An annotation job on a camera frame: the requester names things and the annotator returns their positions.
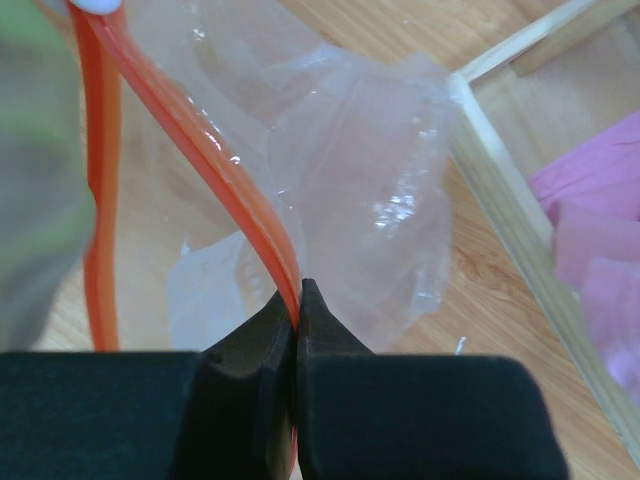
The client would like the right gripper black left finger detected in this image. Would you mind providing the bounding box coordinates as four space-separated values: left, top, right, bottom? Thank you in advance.
187 294 295 479

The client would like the clear zip bag orange zipper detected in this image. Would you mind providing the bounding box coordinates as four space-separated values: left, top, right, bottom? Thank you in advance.
71 1 453 351

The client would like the pink cloth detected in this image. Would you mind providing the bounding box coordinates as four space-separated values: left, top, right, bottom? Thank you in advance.
529 113 639 401

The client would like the wooden clothes rack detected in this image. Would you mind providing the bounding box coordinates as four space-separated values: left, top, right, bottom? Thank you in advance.
450 1 639 459

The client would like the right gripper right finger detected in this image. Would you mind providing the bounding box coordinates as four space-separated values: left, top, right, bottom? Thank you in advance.
296 279 569 479

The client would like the green cabbage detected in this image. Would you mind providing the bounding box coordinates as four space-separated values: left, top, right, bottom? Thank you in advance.
1 1 95 351

